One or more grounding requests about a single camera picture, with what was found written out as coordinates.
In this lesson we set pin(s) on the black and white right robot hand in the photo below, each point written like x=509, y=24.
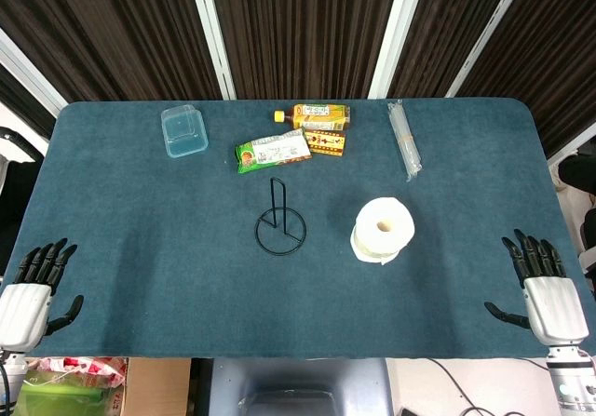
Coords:
x=554, y=309

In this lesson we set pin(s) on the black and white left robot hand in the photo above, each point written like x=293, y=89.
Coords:
x=25, y=311

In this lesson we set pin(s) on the white paper towel roll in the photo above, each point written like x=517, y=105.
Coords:
x=382, y=244

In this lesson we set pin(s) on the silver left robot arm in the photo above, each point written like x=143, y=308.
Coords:
x=14, y=369

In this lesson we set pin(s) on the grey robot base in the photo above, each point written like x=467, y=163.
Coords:
x=302, y=383

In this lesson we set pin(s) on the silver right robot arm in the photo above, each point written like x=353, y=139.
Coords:
x=570, y=379

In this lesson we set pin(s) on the red and white plastic bag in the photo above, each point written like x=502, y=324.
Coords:
x=88, y=368

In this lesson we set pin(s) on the green plastic package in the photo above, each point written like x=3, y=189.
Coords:
x=56, y=399

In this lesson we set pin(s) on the brown cardboard box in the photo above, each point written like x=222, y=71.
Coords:
x=158, y=388

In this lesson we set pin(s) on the blue table cloth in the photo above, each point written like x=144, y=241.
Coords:
x=186, y=272

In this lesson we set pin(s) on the bundle of clear plastic straws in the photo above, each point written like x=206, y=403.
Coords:
x=405, y=139

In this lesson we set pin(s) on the clear plastic food container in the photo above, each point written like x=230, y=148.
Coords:
x=184, y=132

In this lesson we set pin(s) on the dark brown curtain panel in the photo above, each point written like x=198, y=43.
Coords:
x=433, y=34
x=302, y=30
x=107, y=30
x=549, y=53

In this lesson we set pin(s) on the yellow and red carton box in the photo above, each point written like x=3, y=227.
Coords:
x=328, y=143

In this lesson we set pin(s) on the green snack packet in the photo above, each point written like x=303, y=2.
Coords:
x=272, y=151

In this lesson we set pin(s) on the yellow-capped tea bottle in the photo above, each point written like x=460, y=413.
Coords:
x=321, y=116

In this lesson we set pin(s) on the white partition frame post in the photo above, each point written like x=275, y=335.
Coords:
x=214, y=34
x=570, y=143
x=484, y=30
x=396, y=34
x=23, y=69

